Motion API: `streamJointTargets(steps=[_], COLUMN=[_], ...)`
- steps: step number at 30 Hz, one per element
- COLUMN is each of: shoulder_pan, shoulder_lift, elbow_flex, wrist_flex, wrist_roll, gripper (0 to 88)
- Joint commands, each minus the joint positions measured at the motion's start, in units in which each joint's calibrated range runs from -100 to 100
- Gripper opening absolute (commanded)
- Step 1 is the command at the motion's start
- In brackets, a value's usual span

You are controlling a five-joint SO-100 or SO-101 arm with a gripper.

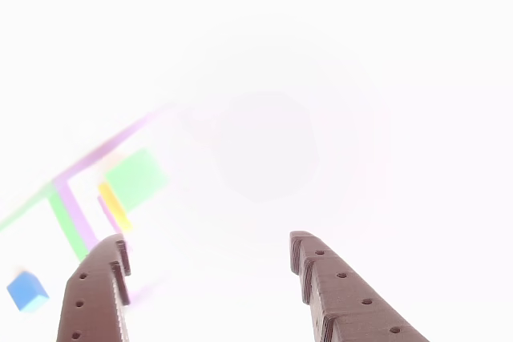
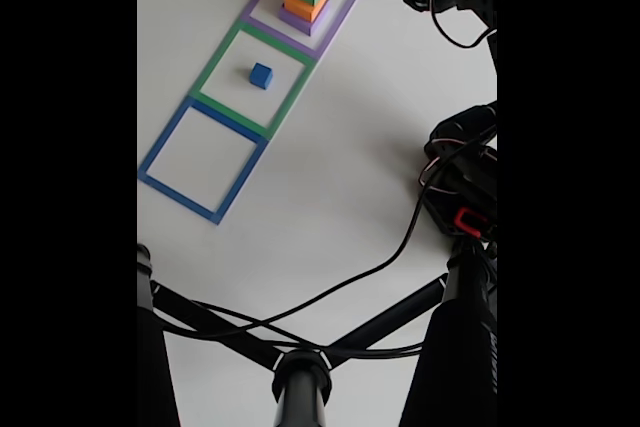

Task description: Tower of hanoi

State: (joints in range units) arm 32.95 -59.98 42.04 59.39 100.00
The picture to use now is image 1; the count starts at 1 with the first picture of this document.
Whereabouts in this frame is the small blue block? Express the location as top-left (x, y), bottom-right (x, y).
top-left (6, 271), bottom-right (50, 313)

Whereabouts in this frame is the large purple block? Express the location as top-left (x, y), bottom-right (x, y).
top-left (96, 194), bottom-right (123, 235)

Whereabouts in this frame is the orange block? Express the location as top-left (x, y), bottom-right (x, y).
top-left (98, 182), bottom-right (133, 233)

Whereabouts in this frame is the green block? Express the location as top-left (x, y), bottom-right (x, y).
top-left (104, 148), bottom-right (169, 213)

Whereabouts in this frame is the green square frame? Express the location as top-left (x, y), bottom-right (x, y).
top-left (0, 183), bottom-right (90, 263)

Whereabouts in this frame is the purple square frame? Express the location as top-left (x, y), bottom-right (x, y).
top-left (51, 107), bottom-right (169, 307)

